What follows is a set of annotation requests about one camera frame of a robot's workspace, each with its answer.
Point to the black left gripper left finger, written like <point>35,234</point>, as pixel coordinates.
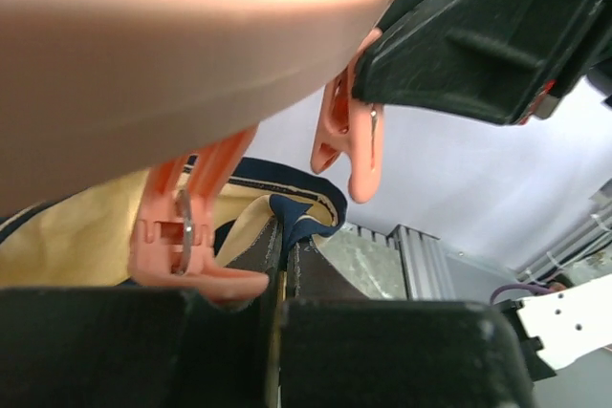
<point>263,256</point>

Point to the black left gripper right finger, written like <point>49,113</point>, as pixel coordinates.
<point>309,275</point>

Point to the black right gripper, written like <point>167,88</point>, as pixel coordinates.
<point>497,61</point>

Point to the beige underwear navy trim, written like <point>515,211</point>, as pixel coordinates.
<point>83,240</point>

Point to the pink round clip hanger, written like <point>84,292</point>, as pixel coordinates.
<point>94,90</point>

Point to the aluminium mounting rail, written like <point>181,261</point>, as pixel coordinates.
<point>409,264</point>

